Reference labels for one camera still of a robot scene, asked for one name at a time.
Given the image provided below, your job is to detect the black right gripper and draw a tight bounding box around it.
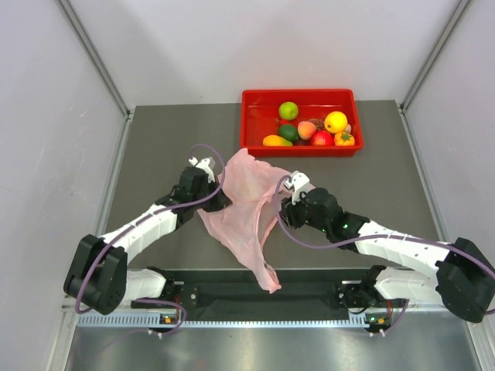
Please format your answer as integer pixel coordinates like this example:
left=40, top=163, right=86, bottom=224
left=278, top=187, right=330, bottom=233

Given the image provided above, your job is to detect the pink plastic bag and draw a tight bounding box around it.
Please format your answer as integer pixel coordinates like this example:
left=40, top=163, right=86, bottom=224
left=199, top=148, right=289, bottom=294

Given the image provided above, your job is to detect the pink wrinkled peach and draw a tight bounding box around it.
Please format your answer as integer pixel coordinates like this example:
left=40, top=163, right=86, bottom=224
left=297, top=121, right=316, bottom=140

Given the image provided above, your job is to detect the fruit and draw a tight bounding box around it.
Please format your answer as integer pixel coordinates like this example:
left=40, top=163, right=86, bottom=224
left=323, top=111, right=348, bottom=134

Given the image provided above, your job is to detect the bright green apple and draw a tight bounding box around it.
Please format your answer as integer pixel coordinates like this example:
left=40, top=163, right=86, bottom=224
left=278, top=101, right=299, bottom=121

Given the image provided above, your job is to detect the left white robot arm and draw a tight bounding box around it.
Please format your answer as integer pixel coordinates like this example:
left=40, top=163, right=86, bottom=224
left=63, top=158, right=231, bottom=315

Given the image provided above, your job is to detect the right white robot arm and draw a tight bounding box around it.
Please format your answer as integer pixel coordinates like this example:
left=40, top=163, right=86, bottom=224
left=275, top=188, right=494, bottom=323

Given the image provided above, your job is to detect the red apple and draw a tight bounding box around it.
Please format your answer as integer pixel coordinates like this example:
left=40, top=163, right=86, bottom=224
left=310, top=130, right=334, bottom=147

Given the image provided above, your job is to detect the orange bell pepper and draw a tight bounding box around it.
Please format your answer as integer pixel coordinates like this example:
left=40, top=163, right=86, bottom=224
left=333, top=131, right=355, bottom=147

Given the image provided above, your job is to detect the yellow mango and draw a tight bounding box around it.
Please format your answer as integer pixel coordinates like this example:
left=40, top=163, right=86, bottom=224
left=262, top=134, right=293, bottom=147

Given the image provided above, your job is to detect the green avocado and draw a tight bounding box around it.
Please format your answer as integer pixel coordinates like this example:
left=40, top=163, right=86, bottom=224
left=278, top=124, right=299, bottom=143

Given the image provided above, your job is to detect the purple grape bunch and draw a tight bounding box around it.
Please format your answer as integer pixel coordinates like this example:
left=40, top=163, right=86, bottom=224
left=309, top=118, right=325, bottom=130

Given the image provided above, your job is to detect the red plastic tray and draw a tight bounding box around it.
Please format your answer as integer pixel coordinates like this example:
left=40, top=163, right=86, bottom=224
left=240, top=89, right=364, bottom=158

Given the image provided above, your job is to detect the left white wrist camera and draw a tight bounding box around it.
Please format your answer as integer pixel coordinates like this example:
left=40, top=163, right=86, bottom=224
left=188, top=156, right=216, bottom=183

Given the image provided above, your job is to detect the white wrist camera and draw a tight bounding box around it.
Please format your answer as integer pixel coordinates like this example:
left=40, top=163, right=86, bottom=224
left=188, top=156, right=216, bottom=183
left=283, top=171, right=314, bottom=205

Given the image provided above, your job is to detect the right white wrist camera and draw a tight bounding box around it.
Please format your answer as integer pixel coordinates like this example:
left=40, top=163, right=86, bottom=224
left=283, top=171, right=314, bottom=205

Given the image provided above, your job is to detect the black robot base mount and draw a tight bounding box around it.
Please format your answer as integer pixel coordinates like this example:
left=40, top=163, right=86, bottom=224
left=131, top=269, right=405, bottom=321

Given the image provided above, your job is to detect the grey slotted cable duct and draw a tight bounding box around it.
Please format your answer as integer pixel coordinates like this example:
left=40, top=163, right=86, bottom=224
left=77, top=312, right=370, bottom=328

